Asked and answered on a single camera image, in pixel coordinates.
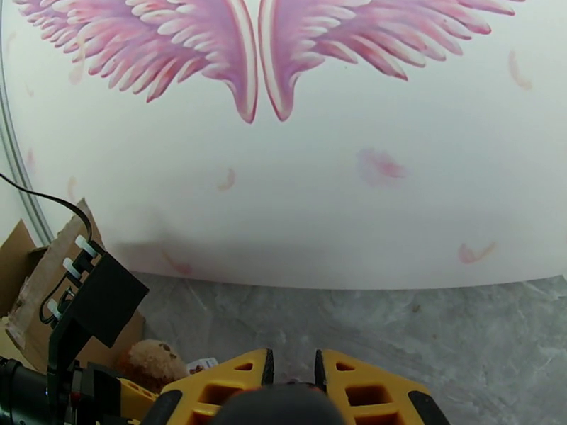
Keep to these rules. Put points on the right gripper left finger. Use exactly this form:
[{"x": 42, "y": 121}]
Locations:
[{"x": 195, "y": 401}]

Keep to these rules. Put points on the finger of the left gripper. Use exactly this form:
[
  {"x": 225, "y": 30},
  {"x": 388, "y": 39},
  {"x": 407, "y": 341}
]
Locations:
[{"x": 137, "y": 392}]

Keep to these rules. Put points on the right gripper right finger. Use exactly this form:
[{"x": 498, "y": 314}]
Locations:
[{"x": 381, "y": 401}]

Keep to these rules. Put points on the brown plush toy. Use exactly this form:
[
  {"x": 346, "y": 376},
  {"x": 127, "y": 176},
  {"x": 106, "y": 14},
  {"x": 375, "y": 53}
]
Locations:
[{"x": 150, "y": 359}]

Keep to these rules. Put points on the printed brown cardboard box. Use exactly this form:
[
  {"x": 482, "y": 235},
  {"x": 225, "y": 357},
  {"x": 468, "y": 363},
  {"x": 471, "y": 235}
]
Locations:
[{"x": 17, "y": 260}]

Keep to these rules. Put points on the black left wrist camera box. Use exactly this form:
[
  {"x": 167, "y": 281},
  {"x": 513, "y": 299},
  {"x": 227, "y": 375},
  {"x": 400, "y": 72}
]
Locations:
[{"x": 106, "y": 300}]

